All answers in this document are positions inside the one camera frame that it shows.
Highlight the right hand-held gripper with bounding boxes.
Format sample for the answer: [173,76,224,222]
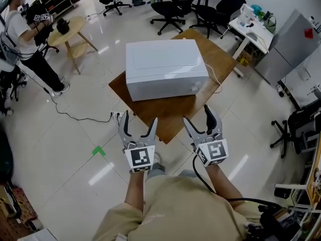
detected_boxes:
[182,104,230,168]

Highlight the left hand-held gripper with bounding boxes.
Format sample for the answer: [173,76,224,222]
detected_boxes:
[118,109,159,174]

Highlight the person's right forearm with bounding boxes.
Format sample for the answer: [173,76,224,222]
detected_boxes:
[205,164,241,206]

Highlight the person's left forearm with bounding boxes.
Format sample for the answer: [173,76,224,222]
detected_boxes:
[124,170,146,212]

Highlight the white microwave body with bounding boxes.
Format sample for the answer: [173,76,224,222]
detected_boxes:
[125,39,210,102]

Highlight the brown wooden table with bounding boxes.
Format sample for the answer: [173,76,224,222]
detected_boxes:
[108,28,239,146]

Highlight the person's grey trousers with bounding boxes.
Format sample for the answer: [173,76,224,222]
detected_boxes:
[146,162,198,179]

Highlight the green floor tape mark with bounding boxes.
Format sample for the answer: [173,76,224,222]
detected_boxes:
[91,145,106,157]

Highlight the yellow boxes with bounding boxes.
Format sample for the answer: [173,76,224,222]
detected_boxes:
[238,54,252,68]

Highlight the person's beige shirt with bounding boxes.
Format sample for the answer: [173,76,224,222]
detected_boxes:
[91,175,264,241]

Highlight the white desk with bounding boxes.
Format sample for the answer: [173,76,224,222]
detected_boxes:
[228,16,275,78]

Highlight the grey fridge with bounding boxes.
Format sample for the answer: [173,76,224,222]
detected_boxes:
[254,9,321,86]

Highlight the white desktop appliance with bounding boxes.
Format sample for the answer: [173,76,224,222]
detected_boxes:
[238,3,256,28]

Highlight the black equipment pack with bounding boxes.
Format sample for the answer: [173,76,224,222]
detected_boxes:
[258,204,302,241]

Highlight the round light wooden table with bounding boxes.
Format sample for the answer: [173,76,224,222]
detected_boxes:
[47,16,99,75]

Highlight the teal plastic bag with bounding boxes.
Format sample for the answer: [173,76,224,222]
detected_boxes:
[250,4,263,16]

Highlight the black kettle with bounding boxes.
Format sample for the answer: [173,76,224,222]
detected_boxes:
[56,18,71,34]

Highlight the dark green bean bag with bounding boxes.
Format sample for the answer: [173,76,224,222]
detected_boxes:
[0,128,15,186]

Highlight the brown patterned rug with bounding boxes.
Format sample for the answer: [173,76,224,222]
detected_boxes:
[0,186,46,241]

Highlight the white flat box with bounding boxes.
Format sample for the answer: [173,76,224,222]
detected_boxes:
[16,228,59,241]

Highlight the cardboard box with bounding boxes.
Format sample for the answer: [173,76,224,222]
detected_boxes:
[0,184,22,219]

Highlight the thick black gripper cable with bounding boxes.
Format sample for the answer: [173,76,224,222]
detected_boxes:
[192,154,284,210]

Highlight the white power cable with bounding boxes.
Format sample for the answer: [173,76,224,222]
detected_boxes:
[204,62,223,94]

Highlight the black floor cable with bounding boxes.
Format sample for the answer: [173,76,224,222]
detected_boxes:
[43,86,114,124]

